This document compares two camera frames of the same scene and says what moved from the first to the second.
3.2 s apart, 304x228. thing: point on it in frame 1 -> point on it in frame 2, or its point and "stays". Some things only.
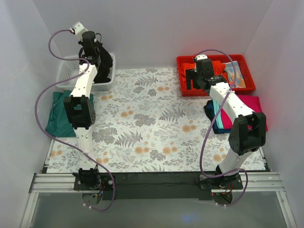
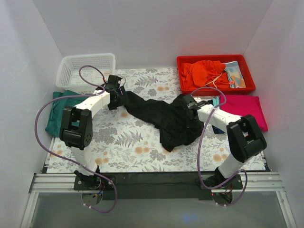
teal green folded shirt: (59, 124) stays
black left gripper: (104, 63) -> (119, 98)
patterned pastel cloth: (229, 69) stays
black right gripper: (193, 76) -> (185, 110)
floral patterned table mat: (143, 126) stays
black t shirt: (102, 72) -> (167, 118)
